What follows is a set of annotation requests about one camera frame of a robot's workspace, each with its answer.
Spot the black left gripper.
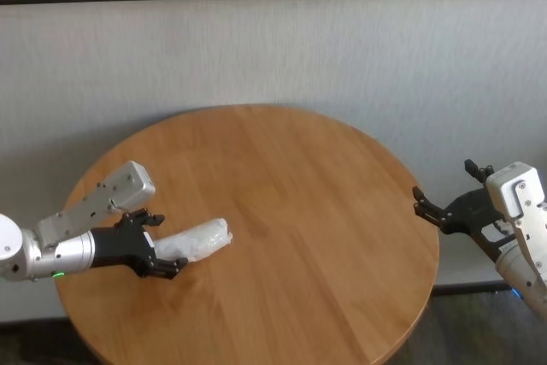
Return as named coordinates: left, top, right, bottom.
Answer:
left=90, top=208, right=190, bottom=282

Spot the white plastic-wrapped sandbag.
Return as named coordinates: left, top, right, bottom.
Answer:
left=153, top=216, right=235, bottom=264

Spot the black baseboard strip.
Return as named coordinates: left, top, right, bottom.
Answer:
left=431, top=281, right=514, bottom=296

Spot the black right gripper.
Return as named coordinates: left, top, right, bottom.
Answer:
left=411, top=159, right=519, bottom=264

